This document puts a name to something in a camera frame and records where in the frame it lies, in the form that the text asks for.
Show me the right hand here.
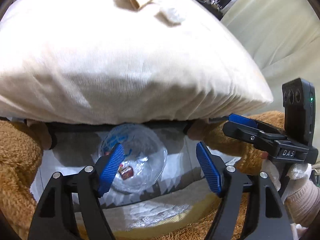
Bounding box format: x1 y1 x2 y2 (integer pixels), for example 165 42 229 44
261 152 312 192

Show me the cream knit right sleeve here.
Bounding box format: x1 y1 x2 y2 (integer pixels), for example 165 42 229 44
286 180 319 227

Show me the cream curtain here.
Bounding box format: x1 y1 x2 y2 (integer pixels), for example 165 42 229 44
221 0 320 116

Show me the beige plush bed blanket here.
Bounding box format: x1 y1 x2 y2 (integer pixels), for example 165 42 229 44
1 0 273 125

